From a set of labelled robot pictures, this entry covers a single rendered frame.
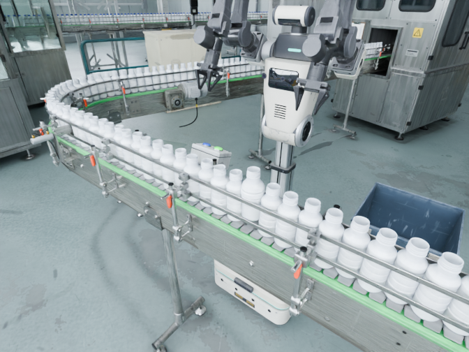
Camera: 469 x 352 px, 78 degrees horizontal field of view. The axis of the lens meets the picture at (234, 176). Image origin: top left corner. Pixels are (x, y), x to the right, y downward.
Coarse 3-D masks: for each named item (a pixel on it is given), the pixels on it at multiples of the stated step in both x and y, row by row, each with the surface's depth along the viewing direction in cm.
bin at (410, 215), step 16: (368, 192) 116; (384, 192) 122; (400, 192) 118; (368, 208) 127; (384, 208) 124; (400, 208) 120; (416, 208) 116; (432, 208) 112; (448, 208) 109; (384, 224) 127; (400, 224) 123; (416, 224) 119; (432, 224) 115; (448, 224) 111; (400, 240) 93; (432, 240) 117; (448, 240) 112; (432, 256) 89
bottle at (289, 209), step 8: (288, 192) 77; (288, 200) 75; (296, 200) 75; (280, 208) 77; (288, 208) 76; (296, 208) 76; (288, 216) 75; (296, 216) 76; (280, 224) 78; (288, 224) 77; (280, 232) 79; (288, 232) 78; (280, 240) 81
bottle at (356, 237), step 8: (360, 216) 68; (352, 224) 67; (360, 224) 69; (368, 224) 66; (344, 232) 70; (352, 232) 68; (360, 232) 66; (344, 240) 69; (352, 240) 67; (360, 240) 67; (368, 240) 67; (360, 248) 67; (344, 256) 71; (352, 256) 69; (360, 256) 69; (344, 264) 71; (352, 264) 70; (360, 264) 70; (344, 272) 72
